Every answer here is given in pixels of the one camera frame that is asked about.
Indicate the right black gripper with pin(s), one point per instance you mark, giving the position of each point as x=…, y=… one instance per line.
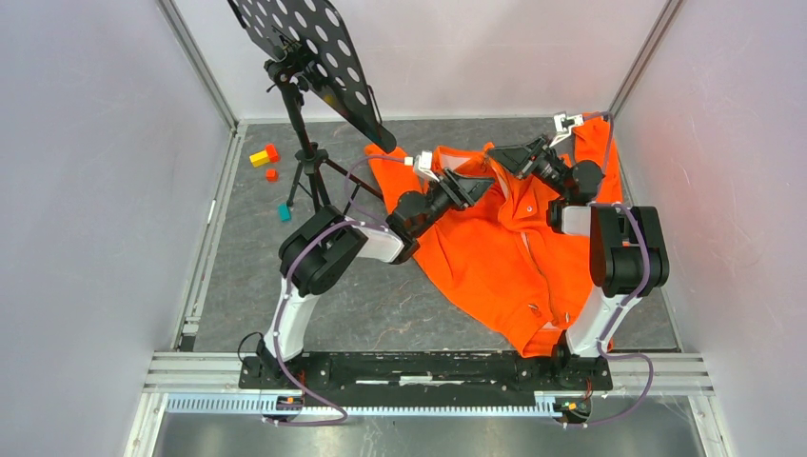
x=518, y=156

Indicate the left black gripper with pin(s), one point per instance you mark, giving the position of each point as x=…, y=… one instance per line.
x=462, y=190

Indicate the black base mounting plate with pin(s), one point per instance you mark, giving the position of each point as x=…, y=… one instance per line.
x=420, y=378

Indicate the grey slotted cable duct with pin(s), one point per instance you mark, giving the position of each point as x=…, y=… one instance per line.
x=270, y=405

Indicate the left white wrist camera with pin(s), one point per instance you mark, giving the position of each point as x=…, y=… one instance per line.
x=421, y=165

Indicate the red block on yellow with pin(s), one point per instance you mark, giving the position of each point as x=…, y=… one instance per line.
x=272, y=153

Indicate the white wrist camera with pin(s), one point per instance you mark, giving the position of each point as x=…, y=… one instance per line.
x=421, y=165
x=564, y=125

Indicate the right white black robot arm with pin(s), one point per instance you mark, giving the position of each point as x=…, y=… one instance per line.
x=626, y=256

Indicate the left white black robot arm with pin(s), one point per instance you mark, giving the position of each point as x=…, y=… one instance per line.
x=317, y=255

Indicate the teal block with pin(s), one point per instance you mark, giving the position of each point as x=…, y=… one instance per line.
x=284, y=212

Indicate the orange jacket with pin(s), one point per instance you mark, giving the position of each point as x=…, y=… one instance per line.
x=501, y=263

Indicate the black perforated music stand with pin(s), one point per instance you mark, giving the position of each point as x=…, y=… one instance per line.
x=309, y=49

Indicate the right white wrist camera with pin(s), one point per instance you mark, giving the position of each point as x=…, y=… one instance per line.
x=564, y=125

